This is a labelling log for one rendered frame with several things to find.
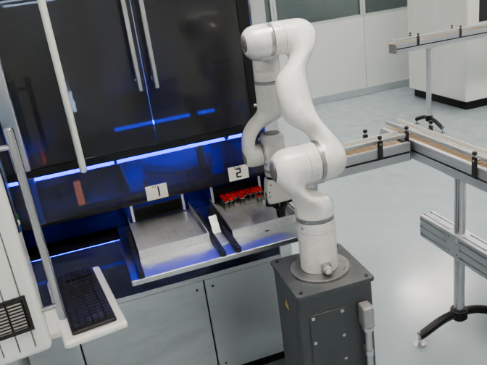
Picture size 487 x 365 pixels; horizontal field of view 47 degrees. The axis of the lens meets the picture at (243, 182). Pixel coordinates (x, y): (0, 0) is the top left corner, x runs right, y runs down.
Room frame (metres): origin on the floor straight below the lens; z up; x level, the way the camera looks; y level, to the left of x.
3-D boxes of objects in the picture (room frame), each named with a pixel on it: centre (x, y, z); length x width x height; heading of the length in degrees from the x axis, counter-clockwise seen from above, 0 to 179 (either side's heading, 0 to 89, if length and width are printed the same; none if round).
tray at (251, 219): (2.03, -0.02, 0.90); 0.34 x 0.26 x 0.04; 15
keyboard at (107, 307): (1.68, 0.60, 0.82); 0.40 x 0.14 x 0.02; 23
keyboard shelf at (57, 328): (1.66, 0.64, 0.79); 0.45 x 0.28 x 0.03; 23
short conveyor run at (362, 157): (2.45, -0.46, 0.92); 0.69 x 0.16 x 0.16; 105
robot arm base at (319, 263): (1.57, -0.21, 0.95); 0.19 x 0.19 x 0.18
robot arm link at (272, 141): (1.90, -0.12, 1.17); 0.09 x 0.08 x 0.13; 104
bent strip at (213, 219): (1.87, 0.12, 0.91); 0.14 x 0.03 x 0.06; 16
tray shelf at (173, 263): (1.94, 0.14, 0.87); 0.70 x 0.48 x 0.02; 105
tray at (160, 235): (1.97, 0.32, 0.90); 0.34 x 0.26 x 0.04; 15
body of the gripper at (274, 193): (1.90, -0.12, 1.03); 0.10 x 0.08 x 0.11; 105
